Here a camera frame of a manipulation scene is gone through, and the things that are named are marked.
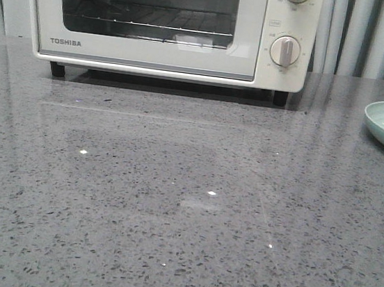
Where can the glass oven door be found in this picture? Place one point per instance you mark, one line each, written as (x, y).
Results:
(236, 62)

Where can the black oven foot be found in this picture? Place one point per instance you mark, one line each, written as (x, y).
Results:
(280, 98)
(57, 70)

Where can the lower oven dial knob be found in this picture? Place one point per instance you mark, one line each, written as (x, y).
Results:
(285, 51)

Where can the white Toshiba toaster oven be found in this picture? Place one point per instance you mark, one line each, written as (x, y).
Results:
(282, 18)

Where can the black left oven foot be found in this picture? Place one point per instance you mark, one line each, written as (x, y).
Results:
(57, 70)

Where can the black right oven foot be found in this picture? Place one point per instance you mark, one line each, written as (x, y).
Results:
(280, 98)

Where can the metal wire oven rack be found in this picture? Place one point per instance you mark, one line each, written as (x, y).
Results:
(152, 23)

